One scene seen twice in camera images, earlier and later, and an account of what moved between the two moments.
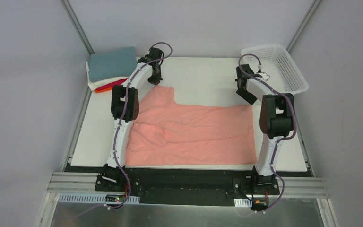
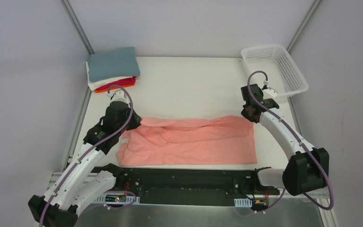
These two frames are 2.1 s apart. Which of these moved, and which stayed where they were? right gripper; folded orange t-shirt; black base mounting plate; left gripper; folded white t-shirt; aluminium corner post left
Moved: right gripper; left gripper
Stayed: aluminium corner post left; black base mounting plate; folded white t-shirt; folded orange t-shirt
